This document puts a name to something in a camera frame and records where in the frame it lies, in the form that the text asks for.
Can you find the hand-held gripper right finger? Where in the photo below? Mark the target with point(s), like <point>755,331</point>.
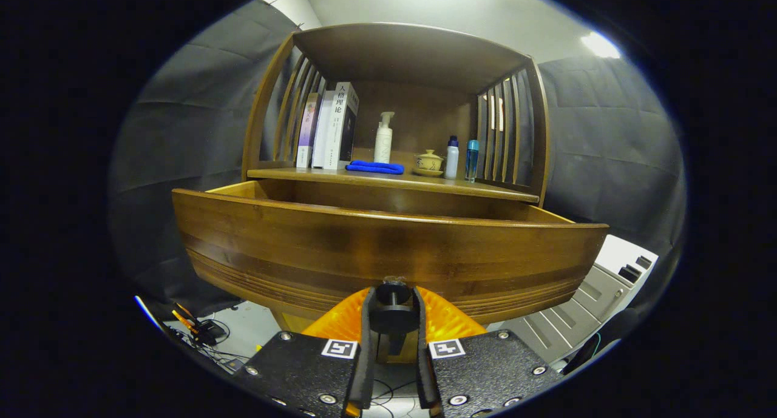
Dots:
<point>422,357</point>

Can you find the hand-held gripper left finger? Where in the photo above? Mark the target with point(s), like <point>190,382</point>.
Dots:
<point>368,345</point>

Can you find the black drawer knob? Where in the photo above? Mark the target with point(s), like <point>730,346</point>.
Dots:
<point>393,300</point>

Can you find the brown wooden drawer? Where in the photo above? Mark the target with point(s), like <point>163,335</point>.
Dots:
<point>388,248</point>

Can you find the wooden countertop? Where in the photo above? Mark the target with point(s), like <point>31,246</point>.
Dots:
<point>388,180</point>

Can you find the white drawer unit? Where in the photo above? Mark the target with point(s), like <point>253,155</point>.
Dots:
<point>595,290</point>

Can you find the brown wooden cabinet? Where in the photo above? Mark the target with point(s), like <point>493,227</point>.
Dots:
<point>413,54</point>

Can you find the dark rounded object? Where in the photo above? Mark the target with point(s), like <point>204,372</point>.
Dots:
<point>598,342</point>

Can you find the blue folded cloth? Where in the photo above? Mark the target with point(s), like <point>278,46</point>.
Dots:
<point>374,167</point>

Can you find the beige lidded teacup with saucer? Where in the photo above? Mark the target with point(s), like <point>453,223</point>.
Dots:
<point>429,161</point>

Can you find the white bottle with blue cap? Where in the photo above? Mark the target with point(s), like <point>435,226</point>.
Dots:
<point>451,158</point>

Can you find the clear blue bottle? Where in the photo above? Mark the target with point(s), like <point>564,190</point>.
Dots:
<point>471,160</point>

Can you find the white pump bottle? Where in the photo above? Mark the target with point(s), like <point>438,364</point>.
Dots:
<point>383,142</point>

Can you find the thin white book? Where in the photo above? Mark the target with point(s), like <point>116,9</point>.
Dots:
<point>323,130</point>

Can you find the thick white and black book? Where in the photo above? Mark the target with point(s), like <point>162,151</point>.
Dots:
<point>343,124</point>

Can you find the purple book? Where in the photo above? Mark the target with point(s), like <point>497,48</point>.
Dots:
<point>308,130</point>

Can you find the black backdrop cloth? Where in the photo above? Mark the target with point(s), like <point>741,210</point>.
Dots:
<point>182,145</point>

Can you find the rectangular ceiling light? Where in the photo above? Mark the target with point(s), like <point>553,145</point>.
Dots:
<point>600,45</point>

